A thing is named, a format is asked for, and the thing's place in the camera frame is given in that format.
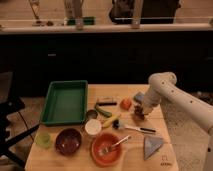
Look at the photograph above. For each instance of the green plastic tray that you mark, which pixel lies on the green plastic tray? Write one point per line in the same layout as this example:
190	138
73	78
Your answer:
65	103

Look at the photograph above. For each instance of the purple bowl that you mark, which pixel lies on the purple bowl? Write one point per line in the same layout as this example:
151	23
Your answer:
68	141

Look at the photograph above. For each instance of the blue sponge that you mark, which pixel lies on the blue sponge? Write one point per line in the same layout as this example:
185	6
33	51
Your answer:
138	97

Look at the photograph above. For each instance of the light green cup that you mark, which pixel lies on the light green cup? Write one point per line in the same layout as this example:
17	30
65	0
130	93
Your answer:
43	140

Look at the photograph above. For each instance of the orange toy fruit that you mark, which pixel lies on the orange toy fruit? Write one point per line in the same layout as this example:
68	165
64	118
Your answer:
125	104

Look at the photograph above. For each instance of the green box on counter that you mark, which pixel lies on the green box on counter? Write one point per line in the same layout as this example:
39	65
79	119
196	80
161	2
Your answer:
85	21

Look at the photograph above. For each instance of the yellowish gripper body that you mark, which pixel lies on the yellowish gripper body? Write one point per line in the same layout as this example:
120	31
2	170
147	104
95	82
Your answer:
146	109

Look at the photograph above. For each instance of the grey folded cloth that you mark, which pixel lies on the grey folded cloth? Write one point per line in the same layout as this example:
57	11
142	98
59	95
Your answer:
151	145

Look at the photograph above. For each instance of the green cucumber toy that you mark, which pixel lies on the green cucumber toy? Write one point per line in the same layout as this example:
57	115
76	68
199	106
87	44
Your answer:
103	112

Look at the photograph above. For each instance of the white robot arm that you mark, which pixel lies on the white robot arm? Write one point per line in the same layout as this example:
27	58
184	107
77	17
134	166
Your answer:
163	85

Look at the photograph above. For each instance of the black white dish brush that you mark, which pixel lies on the black white dish brush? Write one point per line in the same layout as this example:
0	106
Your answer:
117	124

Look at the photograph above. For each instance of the dark purple grapes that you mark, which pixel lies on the dark purple grapes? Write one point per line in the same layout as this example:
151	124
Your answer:
138	110

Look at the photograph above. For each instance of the orange bowl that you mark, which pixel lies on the orange bowl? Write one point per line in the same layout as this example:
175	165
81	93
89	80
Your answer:
102	141

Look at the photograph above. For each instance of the yellow banana toy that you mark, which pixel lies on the yellow banana toy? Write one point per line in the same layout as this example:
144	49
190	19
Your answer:
110	120

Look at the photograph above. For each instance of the person in dark clothes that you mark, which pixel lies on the person in dark clothes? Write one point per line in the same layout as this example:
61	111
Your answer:
153	11

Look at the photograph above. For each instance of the small metal cup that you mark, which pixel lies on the small metal cup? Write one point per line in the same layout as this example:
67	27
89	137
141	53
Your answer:
91	114

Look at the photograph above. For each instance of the black handled tool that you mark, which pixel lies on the black handled tool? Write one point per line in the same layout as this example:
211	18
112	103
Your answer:
106	102

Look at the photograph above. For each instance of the white cup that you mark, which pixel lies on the white cup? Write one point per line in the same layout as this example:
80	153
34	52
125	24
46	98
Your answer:
93	127

